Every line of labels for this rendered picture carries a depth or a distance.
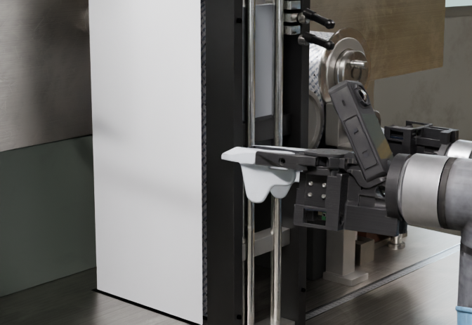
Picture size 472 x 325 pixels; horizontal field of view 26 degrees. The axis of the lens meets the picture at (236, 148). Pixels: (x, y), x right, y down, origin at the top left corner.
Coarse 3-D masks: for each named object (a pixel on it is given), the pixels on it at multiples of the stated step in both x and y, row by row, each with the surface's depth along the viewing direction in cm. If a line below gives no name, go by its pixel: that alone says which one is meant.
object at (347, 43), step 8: (344, 40) 170; (352, 40) 171; (336, 48) 168; (344, 48) 170; (352, 48) 172; (360, 48) 174; (336, 56) 169; (328, 64) 167; (328, 72) 168; (328, 80) 168; (328, 88) 168
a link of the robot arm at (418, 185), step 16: (416, 160) 105; (432, 160) 105; (400, 176) 105; (416, 176) 104; (432, 176) 103; (400, 192) 105; (416, 192) 104; (432, 192) 103; (400, 208) 106; (416, 208) 104; (432, 208) 103; (416, 224) 106; (432, 224) 105
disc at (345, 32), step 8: (336, 32) 168; (344, 32) 170; (352, 32) 171; (328, 40) 167; (336, 40) 168; (360, 40) 174; (368, 48) 176; (328, 56) 167; (368, 56) 176; (320, 64) 166; (368, 64) 176; (320, 72) 166; (368, 72) 177; (320, 80) 167; (368, 80) 177; (320, 88) 167; (328, 96) 169
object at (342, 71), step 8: (344, 56) 169; (352, 56) 169; (360, 56) 171; (336, 64) 169; (344, 64) 168; (336, 72) 168; (344, 72) 168; (352, 72) 170; (360, 72) 172; (336, 80) 169; (344, 80) 168; (352, 80) 171; (360, 80) 172
